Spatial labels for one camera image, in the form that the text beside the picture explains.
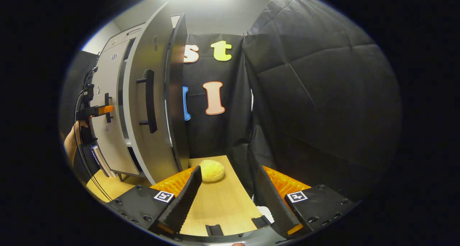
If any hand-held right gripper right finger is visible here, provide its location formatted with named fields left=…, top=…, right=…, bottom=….
left=256, top=165, right=360, bottom=239

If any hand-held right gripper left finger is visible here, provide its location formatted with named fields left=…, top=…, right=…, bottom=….
left=108, top=165, right=203, bottom=236

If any black door handle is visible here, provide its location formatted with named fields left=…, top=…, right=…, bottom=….
left=104, top=93, right=112, bottom=123
left=137, top=69, right=158, bottom=133

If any grey shoe cabinet door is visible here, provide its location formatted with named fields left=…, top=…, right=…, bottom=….
left=90, top=38, right=141, bottom=176
left=123, top=2, right=173, bottom=185

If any grey double-door shoe cabinet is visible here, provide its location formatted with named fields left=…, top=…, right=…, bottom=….
left=88, top=13, right=192, bottom=184

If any grey cabinet drawer front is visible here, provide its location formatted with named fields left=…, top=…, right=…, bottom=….
left=101, top=23, right=146, bottom=52

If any yellow fluffy ball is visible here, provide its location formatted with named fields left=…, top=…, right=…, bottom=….
left=199, top=159, right=225, bottom=182

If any row of books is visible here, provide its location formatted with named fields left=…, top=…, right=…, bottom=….
left=90, top=144, right=117, bottom=178

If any black backdrop cloth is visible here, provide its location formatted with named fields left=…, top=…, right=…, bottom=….
left=59, top=0, right=403, bottom=203

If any black cable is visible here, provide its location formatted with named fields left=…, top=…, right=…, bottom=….
left=74, top=68, right=114, bottom=201

